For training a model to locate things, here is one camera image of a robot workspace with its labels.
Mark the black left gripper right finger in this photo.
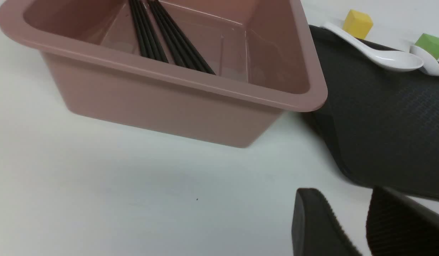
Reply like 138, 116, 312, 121
366, 187, 439, 256

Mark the black chopstick bundle right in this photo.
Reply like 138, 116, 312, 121
147, 0, 215, 75

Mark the black textured tray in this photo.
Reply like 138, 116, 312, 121
310, 25, 439, 201

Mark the white ceramic spoon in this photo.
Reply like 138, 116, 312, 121
321, 22, 424, 73
409, 45, 439, 76

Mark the black chopstick bundle left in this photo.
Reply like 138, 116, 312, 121
128, 0, 169, 63

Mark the yellow cube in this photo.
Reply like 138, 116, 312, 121
343, 9, 374, 39

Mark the green cube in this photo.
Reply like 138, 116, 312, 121
415, 33, 439, 60

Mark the black chopstick bundle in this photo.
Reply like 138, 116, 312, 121
128, 0, 169, 63
147, 0, 215, 75

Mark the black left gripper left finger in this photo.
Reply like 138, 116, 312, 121
291, 188, 361, 256

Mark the pink plastic bin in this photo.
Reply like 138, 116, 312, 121
0, 0, 328, 148

